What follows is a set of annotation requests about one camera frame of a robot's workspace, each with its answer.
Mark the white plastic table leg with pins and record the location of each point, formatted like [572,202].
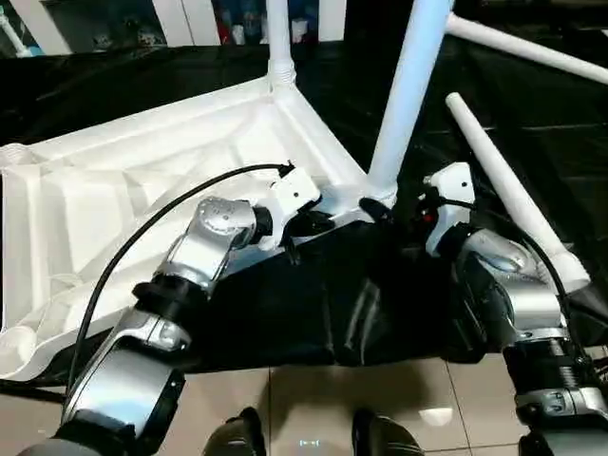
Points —
[532,47]
[513,190]
[413,95]
[279,43]

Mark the white plastic table top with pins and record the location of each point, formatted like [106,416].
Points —
[123,190]

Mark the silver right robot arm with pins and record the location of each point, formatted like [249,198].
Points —
[522,304]

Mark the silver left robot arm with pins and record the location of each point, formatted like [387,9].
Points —
[161,313]

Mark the black work mat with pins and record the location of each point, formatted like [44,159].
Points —
[332,304]

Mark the white cabinet with glass doors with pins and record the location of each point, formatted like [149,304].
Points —
[180,19]

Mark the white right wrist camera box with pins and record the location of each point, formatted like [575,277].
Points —
[448,204]

